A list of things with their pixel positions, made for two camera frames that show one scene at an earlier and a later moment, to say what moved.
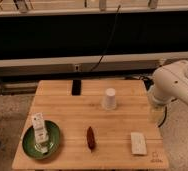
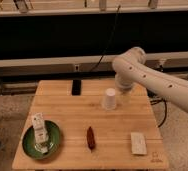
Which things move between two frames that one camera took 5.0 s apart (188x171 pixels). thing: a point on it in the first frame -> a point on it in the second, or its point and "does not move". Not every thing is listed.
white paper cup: x=110 y=94 does not move
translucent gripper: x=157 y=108 -> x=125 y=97
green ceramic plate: x=29 y=141 does not move
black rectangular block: x=76 y=87 does not move
